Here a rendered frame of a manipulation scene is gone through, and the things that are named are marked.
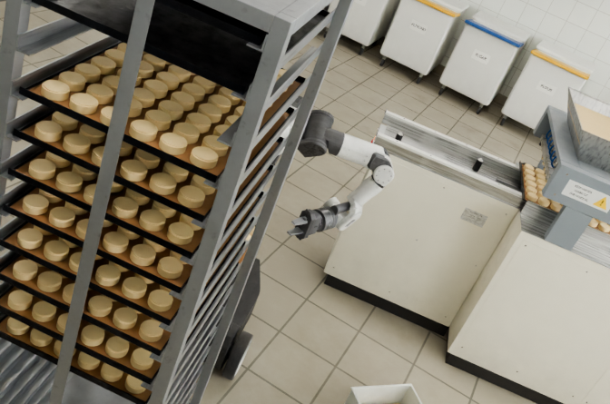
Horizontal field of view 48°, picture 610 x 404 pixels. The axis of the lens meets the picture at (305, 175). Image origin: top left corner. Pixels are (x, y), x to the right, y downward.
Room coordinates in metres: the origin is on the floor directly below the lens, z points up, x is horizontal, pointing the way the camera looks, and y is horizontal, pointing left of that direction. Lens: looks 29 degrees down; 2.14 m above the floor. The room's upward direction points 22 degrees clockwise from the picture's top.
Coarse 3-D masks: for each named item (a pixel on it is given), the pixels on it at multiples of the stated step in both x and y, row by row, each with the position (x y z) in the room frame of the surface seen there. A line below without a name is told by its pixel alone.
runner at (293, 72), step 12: (312, 48) 1.65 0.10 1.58; (300, 60) 1.54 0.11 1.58; (312, 60) 1.57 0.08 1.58; (288, 72) 1.44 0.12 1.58; (300, 72) 1.46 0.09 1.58; (276, 84) 1.34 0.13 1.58; (288, 84) 1.35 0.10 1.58; (276, 96) 1.27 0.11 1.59; (240, 120) 1.12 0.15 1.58; (228, 132) 1.07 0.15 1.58; (228, 144) 1.02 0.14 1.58
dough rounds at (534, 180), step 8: (528, 168) 3.10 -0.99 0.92; (528, 176) 3.00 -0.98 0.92; (536, 176) 3.05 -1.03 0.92; (544, 176) 3.07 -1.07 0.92; (528, 184) 2.92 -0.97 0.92; (536, 184) 2.99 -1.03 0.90; (544, 184) 2.98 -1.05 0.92; (528, 192) 2.82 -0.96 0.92; (536, 192) 2.90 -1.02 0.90; (528, 200) 2.79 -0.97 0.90; (536, 200) 2.81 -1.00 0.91; (544, 200) 2.81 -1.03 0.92; (552, 208) 2.80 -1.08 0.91; (560, 208) 2.79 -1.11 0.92; (592, 224) 2.78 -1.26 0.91; (600, 224) 2.79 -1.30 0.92; (608, 224) 2.85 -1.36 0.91; (608, 232) 2.78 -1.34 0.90
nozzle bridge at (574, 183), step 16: (560, 112) 3.29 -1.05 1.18; (544, 128) 3.28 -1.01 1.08; (560, 128) 3.05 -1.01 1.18; (544, 144) 3.14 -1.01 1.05; (560, 144) 2.84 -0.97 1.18; (544, 160) 3.00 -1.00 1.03; (560, 160) 2.66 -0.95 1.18; (576, 160) 2.73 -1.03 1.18; (560, 176) 2.61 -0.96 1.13; (576, 176) 2.61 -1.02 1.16; (592, 176) 2.62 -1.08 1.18; (608, 176) 2.69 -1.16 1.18; (544, 192) 2.62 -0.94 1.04; (560, 192) 2.61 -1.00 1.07; (576, 192) 2.61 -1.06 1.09; (592, 192) 2.60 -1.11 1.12; (608, 192) 2.60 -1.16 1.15; (576, 208) 2.61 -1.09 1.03; (592, 208) 2.60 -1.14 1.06; (608, 208) 2.60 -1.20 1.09; (560, 224) 2.61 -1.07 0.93; (576, 224) 2.60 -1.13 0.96; (560, 240) 2.61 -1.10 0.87; (576, 240) 2.60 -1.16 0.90
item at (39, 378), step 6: (48, 366) 1.43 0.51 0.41; (54, 366) 1.44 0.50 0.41; (42, 372) 1.40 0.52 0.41; (48, 372) 1.41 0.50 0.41; (36, 378) 1.37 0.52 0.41; (42, 378) 1.38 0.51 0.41; (30, 384) 1.34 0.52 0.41; (36, 384) 1.35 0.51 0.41; (24, 390) 1.32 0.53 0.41; (30, 390) 1.32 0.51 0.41; (18, 396) 1.29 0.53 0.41; (24, 396) 1.30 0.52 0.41; (30, 396) 1.31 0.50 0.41; (12, 402) 1.26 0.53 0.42; (18, 402) 1.27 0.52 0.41; (24, 402) 1.28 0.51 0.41
